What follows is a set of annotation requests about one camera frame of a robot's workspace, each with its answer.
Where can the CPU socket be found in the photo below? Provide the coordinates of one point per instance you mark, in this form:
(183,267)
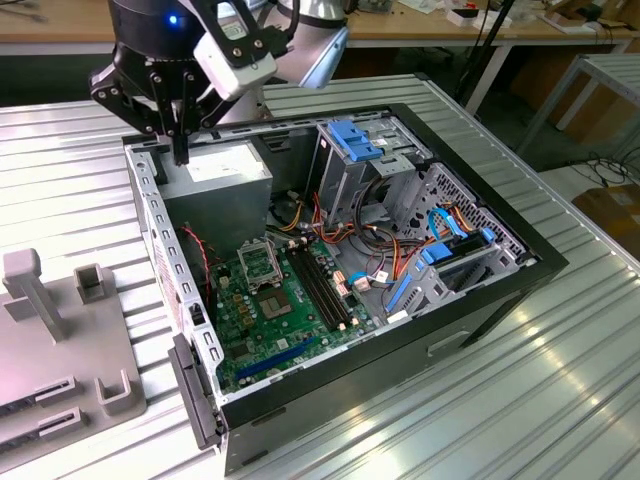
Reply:
(272,304)

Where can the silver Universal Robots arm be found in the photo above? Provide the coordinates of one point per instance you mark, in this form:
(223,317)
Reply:
(325,55)

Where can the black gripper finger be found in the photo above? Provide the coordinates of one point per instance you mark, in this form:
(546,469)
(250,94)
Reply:
(112,90)
(212,110)

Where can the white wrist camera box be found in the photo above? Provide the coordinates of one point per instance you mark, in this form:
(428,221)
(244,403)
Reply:
(225,75)

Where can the metal drive bay cage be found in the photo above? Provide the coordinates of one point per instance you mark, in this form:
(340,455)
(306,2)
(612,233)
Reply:
(340,185)

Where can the wooden desk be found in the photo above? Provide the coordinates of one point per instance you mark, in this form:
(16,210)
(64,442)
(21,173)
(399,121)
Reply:
(60,22)

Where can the grey power supply unit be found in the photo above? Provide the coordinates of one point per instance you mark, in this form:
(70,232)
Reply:
(220,210)

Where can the blue plastic bay rail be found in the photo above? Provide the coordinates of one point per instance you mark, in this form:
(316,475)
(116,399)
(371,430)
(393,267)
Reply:
(400,295)

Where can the blue expansion slot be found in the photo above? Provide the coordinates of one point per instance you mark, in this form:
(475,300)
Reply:
(275,359)

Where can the grey parts rack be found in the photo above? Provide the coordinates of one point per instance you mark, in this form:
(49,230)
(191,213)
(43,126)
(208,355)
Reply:
(75,340)

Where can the brown cardboard box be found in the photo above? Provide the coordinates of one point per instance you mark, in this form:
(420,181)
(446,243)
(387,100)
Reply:
(612,215)

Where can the metal disk bay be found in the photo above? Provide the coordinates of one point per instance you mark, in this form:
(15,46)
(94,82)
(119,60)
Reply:
(427,295)

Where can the white metal frame table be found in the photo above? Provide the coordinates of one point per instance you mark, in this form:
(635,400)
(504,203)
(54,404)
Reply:
(610,65)

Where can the black open PC case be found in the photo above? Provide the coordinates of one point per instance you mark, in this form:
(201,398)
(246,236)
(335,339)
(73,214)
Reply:
(350,400)

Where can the green motherboard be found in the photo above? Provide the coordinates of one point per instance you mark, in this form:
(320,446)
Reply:
(300,330)

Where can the blue plastic drive latch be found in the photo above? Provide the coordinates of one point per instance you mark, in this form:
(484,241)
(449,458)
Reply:
(350,140)

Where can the silver coin battery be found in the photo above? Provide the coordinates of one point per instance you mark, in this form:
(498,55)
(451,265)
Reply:
(274,373)

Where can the black RAM slot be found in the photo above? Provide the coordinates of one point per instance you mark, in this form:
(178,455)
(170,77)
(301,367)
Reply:
(319,289)
(326,289)
(312,289)
(332,289)

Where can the white flat box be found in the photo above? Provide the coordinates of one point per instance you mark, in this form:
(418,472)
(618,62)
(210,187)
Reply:
(477,17)

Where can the blue disk carrier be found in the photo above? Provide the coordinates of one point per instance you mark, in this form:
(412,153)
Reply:
(434,252)

